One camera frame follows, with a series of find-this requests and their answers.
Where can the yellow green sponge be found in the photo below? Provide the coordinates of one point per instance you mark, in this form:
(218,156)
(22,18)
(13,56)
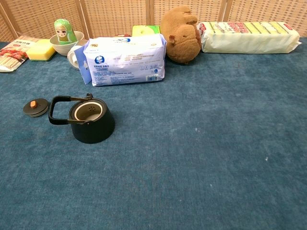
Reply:
(39,50)

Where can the long pack of sponges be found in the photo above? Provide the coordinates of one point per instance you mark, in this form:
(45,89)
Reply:
(249,40)

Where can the pale blue plastic packet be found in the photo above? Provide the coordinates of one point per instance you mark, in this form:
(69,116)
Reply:
(82,69)

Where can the wicker folding screen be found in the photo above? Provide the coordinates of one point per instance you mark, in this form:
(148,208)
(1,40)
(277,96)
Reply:
(115,14)

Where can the blue white wipes pack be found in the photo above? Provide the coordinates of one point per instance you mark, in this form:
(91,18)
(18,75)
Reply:
(124,62)

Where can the white mug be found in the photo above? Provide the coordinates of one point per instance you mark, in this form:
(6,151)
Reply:
(71,57)

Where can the red white snack packet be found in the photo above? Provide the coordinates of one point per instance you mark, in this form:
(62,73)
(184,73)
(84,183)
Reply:
(12,55)

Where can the green tissue box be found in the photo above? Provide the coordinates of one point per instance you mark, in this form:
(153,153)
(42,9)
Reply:
(144,30)

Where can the green nesting doll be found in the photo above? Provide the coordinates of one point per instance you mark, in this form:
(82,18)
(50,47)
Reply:
(63,31)

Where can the blue table cloth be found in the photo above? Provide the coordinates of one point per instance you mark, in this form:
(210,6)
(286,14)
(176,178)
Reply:
(192,143)

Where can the pale green bowl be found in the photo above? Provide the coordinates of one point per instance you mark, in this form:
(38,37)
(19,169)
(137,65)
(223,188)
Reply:
(62,49)

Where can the brown capybara plush toy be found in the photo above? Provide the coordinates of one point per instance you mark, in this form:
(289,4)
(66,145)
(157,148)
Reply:
(182,40)

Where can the black lid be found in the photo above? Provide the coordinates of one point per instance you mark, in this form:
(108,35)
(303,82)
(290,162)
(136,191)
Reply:
(39,109)

